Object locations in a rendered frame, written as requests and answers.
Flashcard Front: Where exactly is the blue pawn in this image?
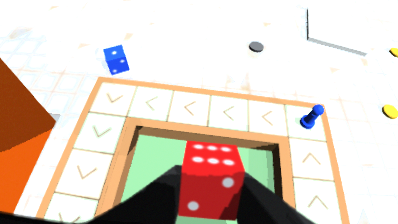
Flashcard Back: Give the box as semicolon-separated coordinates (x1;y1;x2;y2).
300;104;324;130

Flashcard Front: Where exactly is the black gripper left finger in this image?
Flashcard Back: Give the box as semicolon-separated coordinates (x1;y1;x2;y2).
0;165;182;224

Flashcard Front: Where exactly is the blue die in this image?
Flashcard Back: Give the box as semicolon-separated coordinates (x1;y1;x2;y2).
103;45;130;75

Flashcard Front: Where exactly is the red die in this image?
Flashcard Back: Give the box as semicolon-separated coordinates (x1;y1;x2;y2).
178;141;245;221

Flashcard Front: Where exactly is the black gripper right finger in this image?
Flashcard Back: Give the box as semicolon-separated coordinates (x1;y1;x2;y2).
236;171;317;224

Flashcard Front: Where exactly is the yellow flat disc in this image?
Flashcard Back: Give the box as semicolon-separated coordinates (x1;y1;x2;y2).
390;48;398;58
382;105;398;119

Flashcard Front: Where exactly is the grey cylinder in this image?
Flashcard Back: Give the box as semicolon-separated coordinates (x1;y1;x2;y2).
249;41;264;53

